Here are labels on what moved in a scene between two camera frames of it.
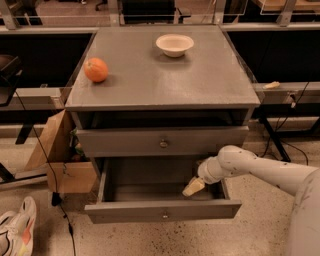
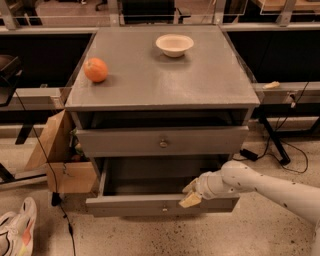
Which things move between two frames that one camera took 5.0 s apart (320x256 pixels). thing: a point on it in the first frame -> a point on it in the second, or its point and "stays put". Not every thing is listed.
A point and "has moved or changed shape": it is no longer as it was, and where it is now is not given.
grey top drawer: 161,142 stays put
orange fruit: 95,70 stays put
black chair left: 10,71 stays put
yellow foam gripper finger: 195,185 -> 191,200
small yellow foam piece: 271,85 stays put
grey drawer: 147,189 has moved or changed shape
